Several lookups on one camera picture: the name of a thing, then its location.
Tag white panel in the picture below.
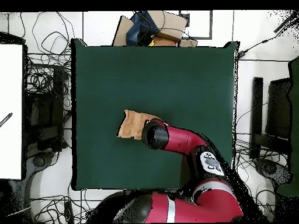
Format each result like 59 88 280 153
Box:
0 44 23 180

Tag dark green table cloth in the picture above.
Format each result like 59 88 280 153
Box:
71 38 239 191

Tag black equipment stand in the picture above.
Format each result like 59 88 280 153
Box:
23 65 65 152

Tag black cable bundle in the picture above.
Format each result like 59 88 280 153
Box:
235 132 290 220

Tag brown cardboard box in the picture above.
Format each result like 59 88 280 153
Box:
147 10 189 43

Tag blue garment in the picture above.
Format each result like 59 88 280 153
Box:
126 11 162 46

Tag black upright bar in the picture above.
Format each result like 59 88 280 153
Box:
249 76 264 159

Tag loose black floor cables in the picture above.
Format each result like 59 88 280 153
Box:
30 186 108 223

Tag black pedestal leg with foot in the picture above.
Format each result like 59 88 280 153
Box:
25 151 55 223
253 157 294 187

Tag striped black rod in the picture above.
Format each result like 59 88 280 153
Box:
0 112 13 128

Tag orange terry towel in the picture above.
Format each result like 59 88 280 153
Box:
116 109 162 141

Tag flat brown cardboard sheet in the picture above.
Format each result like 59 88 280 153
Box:
112 15 135 47

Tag black cable with adapter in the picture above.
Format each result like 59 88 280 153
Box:
238 13 299 59

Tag tangle of black cables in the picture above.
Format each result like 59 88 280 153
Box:
19 11 73 106

